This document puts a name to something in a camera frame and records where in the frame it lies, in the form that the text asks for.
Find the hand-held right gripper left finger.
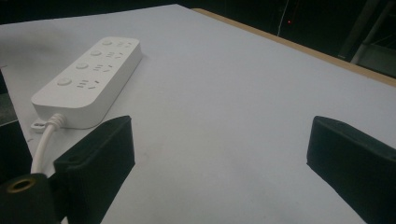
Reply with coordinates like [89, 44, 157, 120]
[52, 115, 136, 224]

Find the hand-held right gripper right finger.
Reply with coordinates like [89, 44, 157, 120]
[306, 115, 396, 224]

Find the white power strip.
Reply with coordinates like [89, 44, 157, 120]
[30, 36, 144, 130]

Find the metal stand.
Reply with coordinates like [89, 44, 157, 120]
[337, 0, 396, 78]

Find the white power strip cable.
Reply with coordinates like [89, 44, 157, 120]
[30, 113, 68, 175]

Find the thin white hanging cable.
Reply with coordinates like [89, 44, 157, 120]
[276, 0, 290, 37]

